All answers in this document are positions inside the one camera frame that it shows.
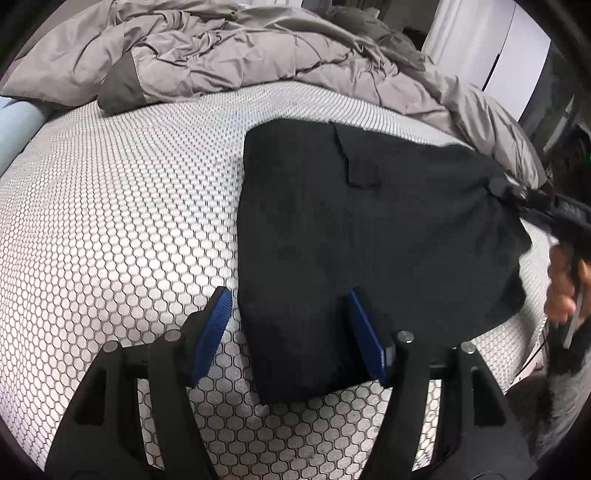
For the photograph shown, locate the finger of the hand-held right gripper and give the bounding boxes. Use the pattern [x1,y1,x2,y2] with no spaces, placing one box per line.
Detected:
[489,178,561,206]
[515,203,561,232]

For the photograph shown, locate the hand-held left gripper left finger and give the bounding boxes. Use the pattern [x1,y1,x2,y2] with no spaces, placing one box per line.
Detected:
[44,286,234,480]

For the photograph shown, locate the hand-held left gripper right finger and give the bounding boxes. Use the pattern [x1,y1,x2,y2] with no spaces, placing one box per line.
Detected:
[346,288,539,480]

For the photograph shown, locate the black pants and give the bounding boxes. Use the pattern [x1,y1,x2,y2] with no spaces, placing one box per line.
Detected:
[235,117,532,407]

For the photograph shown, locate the person's right hand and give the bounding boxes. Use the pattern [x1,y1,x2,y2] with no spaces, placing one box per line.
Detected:
[542,244,591,326]

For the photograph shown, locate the white wardrobe doors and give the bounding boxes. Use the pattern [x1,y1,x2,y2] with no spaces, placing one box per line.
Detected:
[482,4,552,121]

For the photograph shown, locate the bed with honeycomb mesh cover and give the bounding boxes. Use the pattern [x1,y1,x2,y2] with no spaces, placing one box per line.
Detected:
[0,80,561,480]

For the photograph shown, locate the white curtain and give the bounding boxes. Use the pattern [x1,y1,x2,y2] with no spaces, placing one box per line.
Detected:
[422,0,490,65]

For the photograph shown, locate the grey fuzzy cloth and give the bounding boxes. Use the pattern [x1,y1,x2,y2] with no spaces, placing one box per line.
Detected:
[508,342,591,462]

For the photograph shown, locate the dark grey blanket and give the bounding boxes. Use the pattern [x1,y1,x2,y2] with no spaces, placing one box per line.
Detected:
[318,4,426,70]

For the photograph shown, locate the grey duvet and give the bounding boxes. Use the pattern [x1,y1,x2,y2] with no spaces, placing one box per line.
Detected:
[0,0,546,188]

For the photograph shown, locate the light blue pillow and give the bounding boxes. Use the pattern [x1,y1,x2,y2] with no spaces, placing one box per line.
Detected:
[0,97,49,160]

